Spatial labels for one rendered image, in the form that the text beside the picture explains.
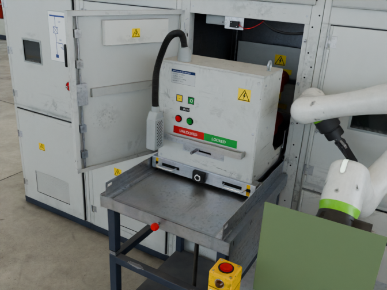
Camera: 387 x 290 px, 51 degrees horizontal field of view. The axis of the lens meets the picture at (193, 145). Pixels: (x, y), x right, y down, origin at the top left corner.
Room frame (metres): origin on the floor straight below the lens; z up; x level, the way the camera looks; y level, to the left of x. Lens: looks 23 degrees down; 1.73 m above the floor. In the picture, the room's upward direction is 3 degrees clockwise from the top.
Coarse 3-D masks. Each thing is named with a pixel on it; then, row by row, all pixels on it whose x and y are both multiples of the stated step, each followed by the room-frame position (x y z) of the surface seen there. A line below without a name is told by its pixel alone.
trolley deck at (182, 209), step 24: (144, 192) 1.55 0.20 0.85; (168, 192) 1.56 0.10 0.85; (192, 192) 1.58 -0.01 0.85; (216, 192) 1.59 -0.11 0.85; (144, 216) 1.40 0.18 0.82; (168, 216) 1.37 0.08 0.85; (192, 216) 1.38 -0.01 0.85; (216, 216) 1.39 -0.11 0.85; (192, 240) 1.29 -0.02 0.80; (216, 240) 1.24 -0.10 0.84; (240, 240) 1.30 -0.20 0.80
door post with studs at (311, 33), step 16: (320, 0) 1.80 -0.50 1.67; (320, 16) 1.79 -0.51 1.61; (304, 32) 1.83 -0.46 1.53; (304, 48) 1.82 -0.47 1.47; (304, 64) 1.81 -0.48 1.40; (304, 80) 1.81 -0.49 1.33; (288, 144) 1.82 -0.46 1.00; (288, 160) 1.82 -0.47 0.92; (288, 176) 1.81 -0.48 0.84; (288, 192) 1.80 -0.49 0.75
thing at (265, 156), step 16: (192, 64) 1.70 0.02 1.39; (208, 64) 1.72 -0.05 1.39; (224, 64) 1.74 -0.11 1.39; (240, 64) 1.76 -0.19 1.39; (256, 64) 1.78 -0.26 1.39; (272, 80) 1.63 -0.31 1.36; (272, 96) 1.65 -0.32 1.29; (272, 112) 1.68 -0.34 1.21; (272, 128) 1.71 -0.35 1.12; (256, 144) 1.54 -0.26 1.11; (256, 160) 1.56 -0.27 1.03; (272, 160) 1.76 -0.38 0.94; (256, 176) 1.59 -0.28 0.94
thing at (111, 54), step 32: (96, 32) 1.82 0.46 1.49; (128, 32) 1.90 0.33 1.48; (160, 32) 2.02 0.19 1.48; (96, 64) 1.81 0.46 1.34; (128, 64) 1.93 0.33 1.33; (96, 96) 1.79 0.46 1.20; (128, 96) 1.93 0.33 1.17; (96, 128) 1.81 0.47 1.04; (128, 128) 1.93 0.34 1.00; (96, 160) 1.80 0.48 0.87
